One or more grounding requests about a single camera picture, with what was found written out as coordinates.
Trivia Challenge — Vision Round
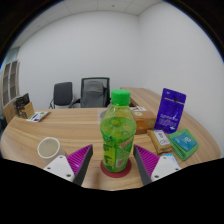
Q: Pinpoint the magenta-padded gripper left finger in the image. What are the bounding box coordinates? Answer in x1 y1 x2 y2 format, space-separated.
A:
43 143 95 187

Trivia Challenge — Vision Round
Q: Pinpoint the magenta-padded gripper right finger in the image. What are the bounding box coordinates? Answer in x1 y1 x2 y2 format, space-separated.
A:
132 143 183 187

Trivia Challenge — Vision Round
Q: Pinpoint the green drink bottle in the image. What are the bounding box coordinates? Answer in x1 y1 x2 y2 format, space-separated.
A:
99 88 137 173

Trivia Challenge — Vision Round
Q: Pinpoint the white ceramic cup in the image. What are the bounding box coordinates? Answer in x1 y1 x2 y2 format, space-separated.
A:
36 136 66 167

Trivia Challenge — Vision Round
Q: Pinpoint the tan snack packet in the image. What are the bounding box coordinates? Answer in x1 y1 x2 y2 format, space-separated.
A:
146 129 174 155

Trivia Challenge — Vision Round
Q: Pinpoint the green packet stack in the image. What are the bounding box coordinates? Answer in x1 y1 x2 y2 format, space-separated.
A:
167 128 200 162

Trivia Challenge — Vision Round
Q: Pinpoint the flat round red coaster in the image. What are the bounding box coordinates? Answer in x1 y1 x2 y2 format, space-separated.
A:
100 158 132 179

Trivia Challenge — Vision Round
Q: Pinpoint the white green leaflet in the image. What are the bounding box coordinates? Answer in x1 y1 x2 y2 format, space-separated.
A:
26 110 51 123

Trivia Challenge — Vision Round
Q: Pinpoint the purple standing pouch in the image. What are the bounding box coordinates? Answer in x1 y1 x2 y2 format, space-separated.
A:
153 87 187 135

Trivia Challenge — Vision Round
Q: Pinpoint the brown cardboard box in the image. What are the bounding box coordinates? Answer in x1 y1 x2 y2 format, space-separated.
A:
14 101 36 120

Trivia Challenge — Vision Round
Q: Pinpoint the wooden side desk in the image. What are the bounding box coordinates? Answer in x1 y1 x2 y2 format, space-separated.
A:
120 87 164 111

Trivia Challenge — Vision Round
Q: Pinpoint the black office chair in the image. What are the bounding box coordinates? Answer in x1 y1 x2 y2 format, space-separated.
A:
49 81 75 110

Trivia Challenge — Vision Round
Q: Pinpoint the grey mesh office chair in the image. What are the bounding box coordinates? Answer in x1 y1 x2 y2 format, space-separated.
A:
69 76 111 109

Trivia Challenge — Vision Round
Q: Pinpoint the wooden shelf cabinet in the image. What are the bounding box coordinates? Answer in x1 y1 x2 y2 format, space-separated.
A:
1 59 21 124

